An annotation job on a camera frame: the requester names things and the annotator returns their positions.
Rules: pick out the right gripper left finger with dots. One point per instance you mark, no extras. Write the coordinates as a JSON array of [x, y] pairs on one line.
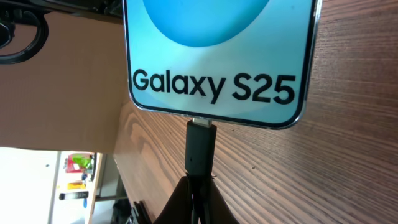
[[177, 208]]

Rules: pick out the blue Galaxy smartphone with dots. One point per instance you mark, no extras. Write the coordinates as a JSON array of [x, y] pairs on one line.
[[242, 62]]

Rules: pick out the background shelf with items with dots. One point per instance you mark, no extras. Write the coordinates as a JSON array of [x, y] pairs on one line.
[[87, 187]]

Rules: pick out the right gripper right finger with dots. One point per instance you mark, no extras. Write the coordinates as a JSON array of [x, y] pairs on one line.
[[216, 210]]

